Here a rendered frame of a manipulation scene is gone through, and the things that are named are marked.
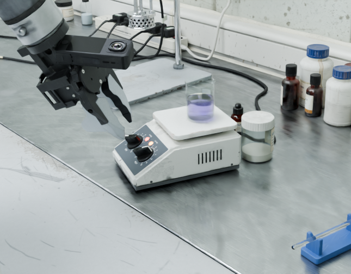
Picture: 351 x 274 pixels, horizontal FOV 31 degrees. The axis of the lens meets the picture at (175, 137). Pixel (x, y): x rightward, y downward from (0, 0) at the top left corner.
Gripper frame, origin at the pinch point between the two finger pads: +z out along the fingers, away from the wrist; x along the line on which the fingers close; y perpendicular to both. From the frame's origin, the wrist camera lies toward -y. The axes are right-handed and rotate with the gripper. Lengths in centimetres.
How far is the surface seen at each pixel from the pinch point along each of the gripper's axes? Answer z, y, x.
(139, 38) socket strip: 23, 36, -75
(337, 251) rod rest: 19.3, -29.4, 16.6
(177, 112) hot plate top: 8.1, -2.3, -10.8
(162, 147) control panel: 7.3, -2.3, -1.0
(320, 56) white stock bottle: 24, -22, -39
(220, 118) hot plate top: 11.0, -9.9, -9.5
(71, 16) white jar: 17, 68, -97
